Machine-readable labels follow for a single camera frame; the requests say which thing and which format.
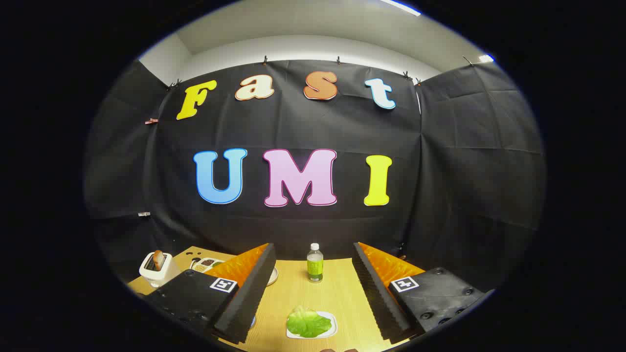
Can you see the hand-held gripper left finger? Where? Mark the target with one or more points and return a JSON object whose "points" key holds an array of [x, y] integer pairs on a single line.
{"points": [[249, 293]]}

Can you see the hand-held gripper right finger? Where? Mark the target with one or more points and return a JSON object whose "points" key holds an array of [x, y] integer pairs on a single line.
{"points": [[379, 298]]}

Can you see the green lettuce leaf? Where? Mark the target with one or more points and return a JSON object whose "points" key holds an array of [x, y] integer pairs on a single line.
{"points": [[308, 323]]}

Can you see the toasted bread slice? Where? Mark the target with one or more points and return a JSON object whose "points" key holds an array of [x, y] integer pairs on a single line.
{"points": [[159, 260]]}

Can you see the white round plate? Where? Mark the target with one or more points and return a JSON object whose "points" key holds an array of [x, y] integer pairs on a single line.
{"points": [[272, 276]]}

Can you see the white square plate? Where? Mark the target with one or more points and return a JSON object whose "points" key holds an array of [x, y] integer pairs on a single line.
{"points": [[333, 318]]}

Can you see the white compartment dish with beans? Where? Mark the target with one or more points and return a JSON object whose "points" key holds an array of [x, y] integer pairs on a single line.
{"points": [[205, 264]]}

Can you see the clear bottle with green label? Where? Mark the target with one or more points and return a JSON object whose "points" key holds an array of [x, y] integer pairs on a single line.
{"points": [[315, 266]]}

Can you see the white toaster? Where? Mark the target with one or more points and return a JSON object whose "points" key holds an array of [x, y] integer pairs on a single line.
{"points": [[156, 277]]}

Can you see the black backdrop cloth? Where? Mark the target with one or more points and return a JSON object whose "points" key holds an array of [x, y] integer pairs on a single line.
{"points": [[293, 127]]}

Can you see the ceiling light strip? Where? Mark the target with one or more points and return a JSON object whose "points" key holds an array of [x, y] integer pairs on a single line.
{"points": [[401, 7]]}

